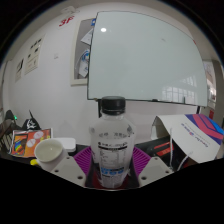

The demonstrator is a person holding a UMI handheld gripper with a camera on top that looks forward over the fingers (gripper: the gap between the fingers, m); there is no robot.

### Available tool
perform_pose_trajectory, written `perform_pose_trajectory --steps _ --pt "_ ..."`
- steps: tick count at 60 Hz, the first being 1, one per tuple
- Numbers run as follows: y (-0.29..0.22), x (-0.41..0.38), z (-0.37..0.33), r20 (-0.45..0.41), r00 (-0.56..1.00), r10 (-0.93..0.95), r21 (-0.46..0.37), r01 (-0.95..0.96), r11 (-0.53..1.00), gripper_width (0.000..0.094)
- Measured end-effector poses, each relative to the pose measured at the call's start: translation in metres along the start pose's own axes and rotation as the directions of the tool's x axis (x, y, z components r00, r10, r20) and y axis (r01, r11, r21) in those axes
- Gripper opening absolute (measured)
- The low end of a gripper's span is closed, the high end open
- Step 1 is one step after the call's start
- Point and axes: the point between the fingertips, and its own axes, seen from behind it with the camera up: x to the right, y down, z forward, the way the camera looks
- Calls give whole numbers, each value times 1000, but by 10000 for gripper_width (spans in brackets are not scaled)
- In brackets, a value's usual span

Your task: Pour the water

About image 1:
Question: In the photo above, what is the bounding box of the blue and white cardboard box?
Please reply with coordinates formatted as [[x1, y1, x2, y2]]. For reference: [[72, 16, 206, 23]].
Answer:
[[150, 113, 224, 164]]

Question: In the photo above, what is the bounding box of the white wall-mounted fixture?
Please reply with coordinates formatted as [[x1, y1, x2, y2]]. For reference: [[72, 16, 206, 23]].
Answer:
[[59, 5, 81, 17]]

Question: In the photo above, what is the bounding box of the red floor-number wall sign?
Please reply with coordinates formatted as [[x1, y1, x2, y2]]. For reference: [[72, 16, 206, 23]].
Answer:
[[58, 14, 75, 28]]

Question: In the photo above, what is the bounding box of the dark grey chair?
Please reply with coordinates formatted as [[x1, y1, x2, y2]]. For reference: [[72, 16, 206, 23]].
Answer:
[[0, 109, 18, 151]]

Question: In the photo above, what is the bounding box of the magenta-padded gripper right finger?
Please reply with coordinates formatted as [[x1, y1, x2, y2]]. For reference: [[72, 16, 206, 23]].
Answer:
[[126, 146, 174, 189]]

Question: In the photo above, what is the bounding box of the large whiteboard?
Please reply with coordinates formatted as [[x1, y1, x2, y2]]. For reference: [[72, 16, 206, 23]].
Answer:
[[87, 10, 208, 108]]

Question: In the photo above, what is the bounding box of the clear black-capped water bottle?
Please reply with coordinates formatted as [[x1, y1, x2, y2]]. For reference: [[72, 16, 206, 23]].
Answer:
[[89, 95, 137, 190]]

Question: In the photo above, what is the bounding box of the black and red device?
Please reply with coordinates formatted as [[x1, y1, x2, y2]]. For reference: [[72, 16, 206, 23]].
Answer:
[[136, 139, 174, 161]]

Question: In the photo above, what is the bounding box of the grey notice board with papers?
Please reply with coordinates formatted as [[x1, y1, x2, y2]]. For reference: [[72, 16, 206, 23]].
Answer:
[[69, 18, 98, 87]]

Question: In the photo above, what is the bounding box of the small white wall poster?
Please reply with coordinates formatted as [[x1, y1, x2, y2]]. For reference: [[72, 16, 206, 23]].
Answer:
[[14, 58, 25, 84]]

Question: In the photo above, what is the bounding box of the orange magazine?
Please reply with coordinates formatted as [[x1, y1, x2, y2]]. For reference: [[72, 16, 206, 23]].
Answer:
[[9, 128, 54, 158]]

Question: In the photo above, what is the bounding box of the small white flat box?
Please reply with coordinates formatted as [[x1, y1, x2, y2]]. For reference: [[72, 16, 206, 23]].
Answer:
[[56, 137, 77, 154]]

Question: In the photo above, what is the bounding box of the large white wall poster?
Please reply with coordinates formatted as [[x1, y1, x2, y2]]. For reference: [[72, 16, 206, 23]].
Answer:
[[23, 35, 46, 76]]

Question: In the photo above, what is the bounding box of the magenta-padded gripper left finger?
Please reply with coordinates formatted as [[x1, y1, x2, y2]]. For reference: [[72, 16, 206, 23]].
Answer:
[[49, 146, 99, 188]]

